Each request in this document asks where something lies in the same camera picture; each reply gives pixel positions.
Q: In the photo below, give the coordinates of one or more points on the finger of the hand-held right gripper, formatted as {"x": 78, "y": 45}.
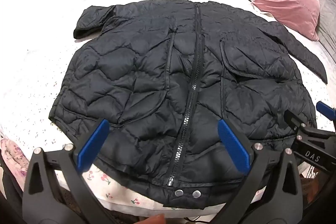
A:
{"x": 295, "y": 119}
{"x": 325, "y": 109}

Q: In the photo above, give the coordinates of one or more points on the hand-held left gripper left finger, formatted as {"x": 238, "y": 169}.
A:
{"x": 93, "y": 146}

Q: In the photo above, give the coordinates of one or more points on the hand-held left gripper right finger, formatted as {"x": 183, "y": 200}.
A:
{"x": 232, "y": 146}

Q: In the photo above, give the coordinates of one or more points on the black puffer jacket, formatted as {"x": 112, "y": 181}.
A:
{"x": 183, "y": 77}

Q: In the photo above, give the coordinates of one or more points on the purple floral bedding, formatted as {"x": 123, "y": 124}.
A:
{"x": 13, "y": 161}

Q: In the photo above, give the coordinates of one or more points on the white cherry print bed sheet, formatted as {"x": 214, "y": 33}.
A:
{"x": 34, "y": 74}

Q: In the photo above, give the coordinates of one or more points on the grey quilted headboard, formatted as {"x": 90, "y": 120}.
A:
{"x": 326, "y": 3}

